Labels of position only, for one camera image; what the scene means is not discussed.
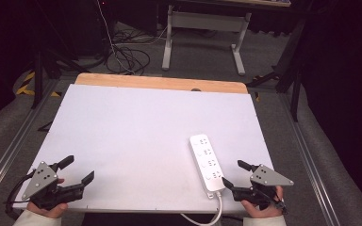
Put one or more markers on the white power strip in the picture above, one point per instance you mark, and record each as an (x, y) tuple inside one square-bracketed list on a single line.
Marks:
[(207, 163)]

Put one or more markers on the wooden desk top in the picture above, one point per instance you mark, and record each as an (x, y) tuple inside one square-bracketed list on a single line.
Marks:
[(257, 2)]

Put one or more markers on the black metal stand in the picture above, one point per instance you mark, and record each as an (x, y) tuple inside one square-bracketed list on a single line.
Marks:
[(290, 62)]

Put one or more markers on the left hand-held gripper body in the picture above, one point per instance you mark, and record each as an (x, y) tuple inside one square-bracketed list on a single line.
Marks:
[(41, 180)]

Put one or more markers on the black tripod stand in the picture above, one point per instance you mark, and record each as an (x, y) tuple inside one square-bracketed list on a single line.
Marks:
[(39, 69)]

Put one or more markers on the white board sheet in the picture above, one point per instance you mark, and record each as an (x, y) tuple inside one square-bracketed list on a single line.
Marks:
[(138, 135)]

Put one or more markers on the yellow black floor tape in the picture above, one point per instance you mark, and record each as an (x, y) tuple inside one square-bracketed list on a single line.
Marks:
[(28, 86)]

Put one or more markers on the person's left hand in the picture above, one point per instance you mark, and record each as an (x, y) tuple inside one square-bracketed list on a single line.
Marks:
[(51, 211)]

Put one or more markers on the white metal desk frame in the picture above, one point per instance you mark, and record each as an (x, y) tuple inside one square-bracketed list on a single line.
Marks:
[(207, 20)]

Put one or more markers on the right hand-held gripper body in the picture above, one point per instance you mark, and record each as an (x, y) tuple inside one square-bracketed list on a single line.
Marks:
[(265, 178)]

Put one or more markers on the person's right hand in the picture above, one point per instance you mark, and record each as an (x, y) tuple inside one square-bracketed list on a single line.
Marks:
[(264, 212)]

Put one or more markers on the aluminium rail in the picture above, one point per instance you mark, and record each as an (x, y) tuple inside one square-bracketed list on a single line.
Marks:
[(19, 138), (308, 157)]

